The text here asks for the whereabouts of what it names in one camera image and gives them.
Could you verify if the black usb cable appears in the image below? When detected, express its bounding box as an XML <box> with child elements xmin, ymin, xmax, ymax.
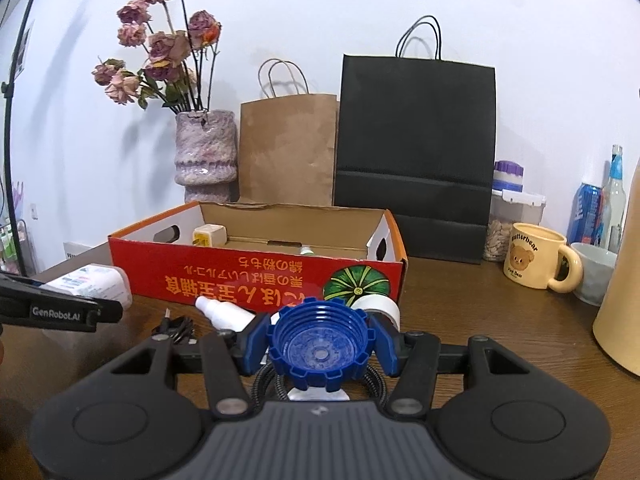
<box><xmin>150</xmin><ymin>308</ymin><xmax>198</xmax><ymax>346</ymax></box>

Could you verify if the braided grey cable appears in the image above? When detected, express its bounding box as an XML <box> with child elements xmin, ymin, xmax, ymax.
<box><xmin>249</xmin><ymin>361</ymin><xmax>390</xmax><ymax>409</ymax></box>

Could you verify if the cream power adapter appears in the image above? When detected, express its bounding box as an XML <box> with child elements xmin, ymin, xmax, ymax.
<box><xmin>192</xmin><ymin>223</ymin><xmax>228</xmax><ymax>247</ymax></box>

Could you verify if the blue bottle cap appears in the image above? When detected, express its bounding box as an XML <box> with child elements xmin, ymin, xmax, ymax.
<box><xmin>267</xmin><ymin>297</ymin><xmax>375</xmax><ymax>392</ymax></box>

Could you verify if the white paper bag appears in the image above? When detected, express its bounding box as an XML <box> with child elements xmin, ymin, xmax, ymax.
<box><xmin>63</xmin><ymin>242</ymin><xmax>92</xmax><ymax>259</ymax></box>

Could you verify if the cream thermos jug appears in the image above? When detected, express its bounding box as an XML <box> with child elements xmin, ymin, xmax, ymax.
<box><xmin>592</xmin><ymin>167</ymin><xmax>640</xmax><ymax>376</ymax></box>

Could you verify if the white spray bottle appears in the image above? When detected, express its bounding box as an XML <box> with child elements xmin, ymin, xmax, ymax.
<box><xmin>195</xmin><ymin>296</ymin><xmax>255</xmax><ymax>333</ymax></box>

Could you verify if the yellow bear mug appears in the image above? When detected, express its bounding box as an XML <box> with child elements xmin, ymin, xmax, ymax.
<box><xmin>503</xmin><ymin>222</ymin><xmax>582</xmax><ymax>294</ymax></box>

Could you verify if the grey ceramic cup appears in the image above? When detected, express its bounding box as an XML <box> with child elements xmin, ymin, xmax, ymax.
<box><xmin>570</xmin><ymin>243</ymin><xmax>617</xmax><ymax>307</ymax></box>

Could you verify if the white tape roll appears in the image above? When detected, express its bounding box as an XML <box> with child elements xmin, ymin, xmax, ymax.
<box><xmin>352</xmin><ymin>294</ymin><xmax>400</xmax><ymax>330</ymax></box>

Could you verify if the white round charger puck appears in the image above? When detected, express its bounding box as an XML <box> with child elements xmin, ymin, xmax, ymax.
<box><xmin>286</xmin><ymin>387</ymin><xmax>349</xmax><ymax>402</ymax></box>

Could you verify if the red cardboard box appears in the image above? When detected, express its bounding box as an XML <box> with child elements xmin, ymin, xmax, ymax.
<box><xmin>108</xmin><ymin>203</ymin><xmax>408</xmax><ymax>313</ymax></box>

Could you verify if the clear jar of nuts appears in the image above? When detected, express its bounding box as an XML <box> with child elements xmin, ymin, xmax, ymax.
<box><xmin>483</xmin><ymin>190</ymin><xmax>547</xmax><ymax>262</ymax></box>

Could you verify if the blue drink can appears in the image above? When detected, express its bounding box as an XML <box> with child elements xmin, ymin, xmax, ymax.
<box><xmin>567</xmin><ymin>182</ymin><xmax>602</xmax><ymax>244</ymax></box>

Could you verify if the black tripod stand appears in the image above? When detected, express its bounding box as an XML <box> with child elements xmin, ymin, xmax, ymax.
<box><xmin>0</xmin><ymin>0</ymin><xmax>51</xmax><ymax>276</ymax></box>

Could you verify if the pink ceramic vase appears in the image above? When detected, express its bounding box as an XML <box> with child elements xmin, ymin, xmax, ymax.
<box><xmin>175</xmin><ymin>110</ymin><xmax>238</xmax><ymax>203</ymax></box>

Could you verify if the clear glass bottle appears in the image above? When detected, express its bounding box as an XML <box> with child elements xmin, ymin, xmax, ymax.
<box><xmin>599</xmin><ymin>144</ymin><xmax>626</xmax><ymax>254</ymax></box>

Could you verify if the purple lidded container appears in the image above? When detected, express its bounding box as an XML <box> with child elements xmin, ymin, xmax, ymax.
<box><xmin>492</xmin><ymin>160</ymin><xmax>524</xmax><ymax>192</ymax></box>

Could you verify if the dried pink rose bouquet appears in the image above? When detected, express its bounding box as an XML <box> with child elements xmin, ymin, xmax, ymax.
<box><xmin>92</xmin><ymin>0</ymin><xmax>222</xmax><ymax>115</ymax></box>

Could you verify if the black paper bag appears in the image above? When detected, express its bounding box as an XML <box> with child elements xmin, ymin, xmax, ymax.
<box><xmin>334</xmin><ymin>30</ymin><xmax>497</xmax><ymax>263</ymax></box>

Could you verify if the brown paper bag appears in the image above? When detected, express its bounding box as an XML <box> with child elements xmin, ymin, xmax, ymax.
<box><xmin>239</xmin><ymin>58</ymin><xmax>338</xmax><ymax>207</ymax></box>

